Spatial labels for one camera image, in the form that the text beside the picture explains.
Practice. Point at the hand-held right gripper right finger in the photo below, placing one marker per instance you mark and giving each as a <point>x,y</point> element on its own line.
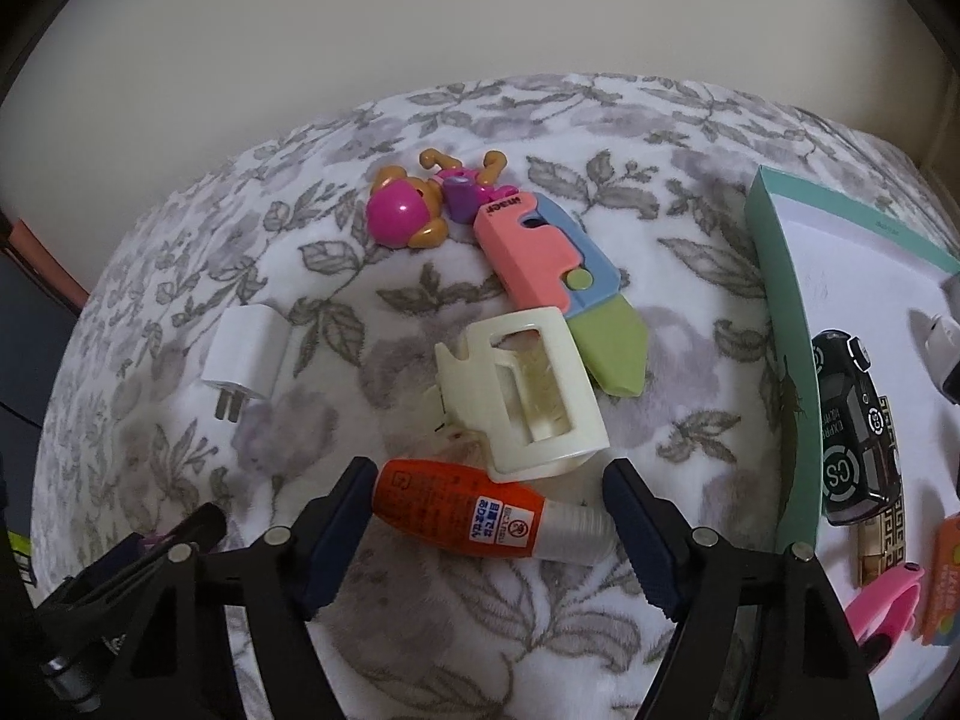
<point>645,532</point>

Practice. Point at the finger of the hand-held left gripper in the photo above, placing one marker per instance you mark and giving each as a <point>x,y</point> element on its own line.
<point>199,525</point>

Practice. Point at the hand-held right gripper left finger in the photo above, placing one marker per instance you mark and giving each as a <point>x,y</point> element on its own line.
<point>337,532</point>

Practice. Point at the orange glue bottle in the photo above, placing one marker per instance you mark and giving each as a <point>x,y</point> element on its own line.
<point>435,499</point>

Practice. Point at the cream hair claw clip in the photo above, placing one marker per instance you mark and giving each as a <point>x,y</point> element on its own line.
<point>581,397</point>

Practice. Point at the white charger plug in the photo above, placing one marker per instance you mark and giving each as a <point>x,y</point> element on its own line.
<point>247,352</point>

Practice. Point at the black toy car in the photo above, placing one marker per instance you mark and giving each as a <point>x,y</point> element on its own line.
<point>847,420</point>

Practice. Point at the pink wristwatch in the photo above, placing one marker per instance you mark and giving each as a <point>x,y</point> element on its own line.
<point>885,589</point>

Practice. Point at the pink blue green toy knife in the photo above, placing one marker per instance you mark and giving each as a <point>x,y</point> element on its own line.
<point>525,255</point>

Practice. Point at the bear toy with pink helmet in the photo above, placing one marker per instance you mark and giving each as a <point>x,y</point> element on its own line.
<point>394,214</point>

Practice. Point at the teal-edged white tray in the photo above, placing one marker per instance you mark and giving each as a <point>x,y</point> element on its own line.
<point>825,255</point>

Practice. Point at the grey white wristband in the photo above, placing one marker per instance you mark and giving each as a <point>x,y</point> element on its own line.
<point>945,345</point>

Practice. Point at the green box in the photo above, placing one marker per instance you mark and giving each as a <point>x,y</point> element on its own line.
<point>22,559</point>

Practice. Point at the floral grey white blanket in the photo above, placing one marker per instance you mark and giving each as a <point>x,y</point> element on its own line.
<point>525,615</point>

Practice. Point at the dark blue cabinet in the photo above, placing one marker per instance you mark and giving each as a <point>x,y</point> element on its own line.
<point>30,360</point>

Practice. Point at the salmon coloured board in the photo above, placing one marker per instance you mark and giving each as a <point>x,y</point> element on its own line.
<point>45,255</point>

